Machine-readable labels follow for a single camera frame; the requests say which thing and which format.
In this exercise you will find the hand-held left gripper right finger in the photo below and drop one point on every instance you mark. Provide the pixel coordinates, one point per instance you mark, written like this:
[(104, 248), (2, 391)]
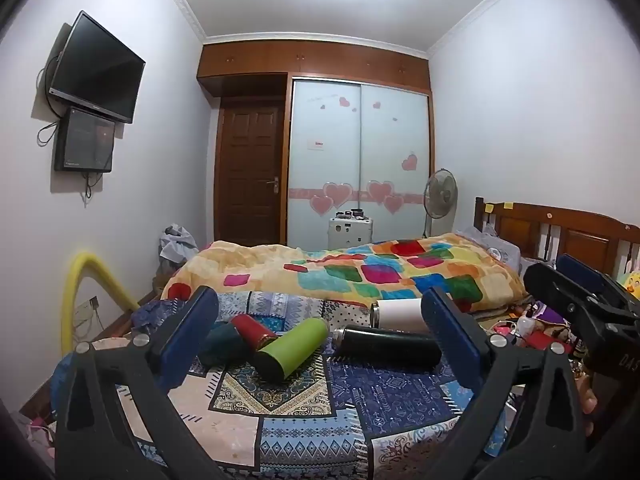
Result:
[(450, 332)]

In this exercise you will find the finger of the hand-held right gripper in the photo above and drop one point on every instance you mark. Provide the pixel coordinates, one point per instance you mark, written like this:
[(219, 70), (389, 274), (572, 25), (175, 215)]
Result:
[(582, 269), (565, 292)]

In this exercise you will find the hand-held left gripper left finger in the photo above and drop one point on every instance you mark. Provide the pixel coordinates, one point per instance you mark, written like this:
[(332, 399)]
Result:
[(192, 332)]

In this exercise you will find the white cup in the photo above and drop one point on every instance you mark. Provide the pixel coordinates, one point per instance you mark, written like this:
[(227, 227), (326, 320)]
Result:
[(400, 316)]

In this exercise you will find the black cup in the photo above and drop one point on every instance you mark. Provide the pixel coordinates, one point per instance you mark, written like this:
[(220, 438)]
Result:
[(390, 347)]

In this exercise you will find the green cup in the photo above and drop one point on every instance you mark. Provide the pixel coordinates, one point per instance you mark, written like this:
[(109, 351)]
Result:
[(287, 352)]

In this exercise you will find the person's right hand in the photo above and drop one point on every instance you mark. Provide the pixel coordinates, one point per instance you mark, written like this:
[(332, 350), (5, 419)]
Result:
[(589, 412)]

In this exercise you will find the wooden headboard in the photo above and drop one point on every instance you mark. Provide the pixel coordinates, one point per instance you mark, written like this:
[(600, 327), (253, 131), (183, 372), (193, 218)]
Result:
[(575, 230)]

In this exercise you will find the yellow plush toy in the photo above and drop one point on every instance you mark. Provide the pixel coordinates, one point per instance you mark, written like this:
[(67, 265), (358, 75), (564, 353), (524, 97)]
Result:
[(631, 282)]

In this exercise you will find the small white bottle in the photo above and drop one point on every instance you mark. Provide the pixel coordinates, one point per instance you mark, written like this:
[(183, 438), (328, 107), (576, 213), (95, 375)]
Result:
[(526, 329)]

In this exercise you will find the grey printed pillow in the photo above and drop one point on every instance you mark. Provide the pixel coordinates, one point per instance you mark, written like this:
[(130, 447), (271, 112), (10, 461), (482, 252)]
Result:
[(492, 247)]

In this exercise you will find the pile of grey clothes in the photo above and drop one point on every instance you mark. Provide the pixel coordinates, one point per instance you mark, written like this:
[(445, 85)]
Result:
[(175, 245)]

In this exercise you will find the colourful checked blanket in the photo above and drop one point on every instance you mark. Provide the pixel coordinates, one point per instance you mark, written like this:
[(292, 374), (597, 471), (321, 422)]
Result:
[(350, 270)]

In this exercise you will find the yellow foam tube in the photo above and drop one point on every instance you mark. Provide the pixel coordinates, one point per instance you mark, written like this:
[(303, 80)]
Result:
[(80, 280)]

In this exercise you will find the standing fan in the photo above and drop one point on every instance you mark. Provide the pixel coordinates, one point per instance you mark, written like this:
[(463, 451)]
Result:
[(441, 192)]

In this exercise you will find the white appliance box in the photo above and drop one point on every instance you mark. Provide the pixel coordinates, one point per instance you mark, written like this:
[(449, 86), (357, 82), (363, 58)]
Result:
[(350, 232)]

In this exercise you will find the blue patterned bed sheet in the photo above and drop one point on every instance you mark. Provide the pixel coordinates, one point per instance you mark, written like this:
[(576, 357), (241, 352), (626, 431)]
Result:
[(310, 425)]

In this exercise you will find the wooden door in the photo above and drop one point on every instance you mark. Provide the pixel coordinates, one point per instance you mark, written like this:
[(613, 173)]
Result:
[(247, 180)]

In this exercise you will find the sliding door wardrobe with hearts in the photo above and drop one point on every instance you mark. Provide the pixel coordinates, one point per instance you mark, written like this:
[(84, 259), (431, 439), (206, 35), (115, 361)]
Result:
[(357, 160)]

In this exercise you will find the wooden overhead cabinet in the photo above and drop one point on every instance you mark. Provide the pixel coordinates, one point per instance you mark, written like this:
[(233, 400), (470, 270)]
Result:
[(310, 62)]

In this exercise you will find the wall socket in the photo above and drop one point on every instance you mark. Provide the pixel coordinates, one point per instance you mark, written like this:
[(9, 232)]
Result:
[(86, 307)]

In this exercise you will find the small wall-mounted monitor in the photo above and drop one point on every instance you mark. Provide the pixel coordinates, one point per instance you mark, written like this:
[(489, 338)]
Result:
[(85, 140)]

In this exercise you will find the wall-mounted television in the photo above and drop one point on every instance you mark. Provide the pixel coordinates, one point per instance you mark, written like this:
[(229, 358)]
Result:
[(95, 72)]

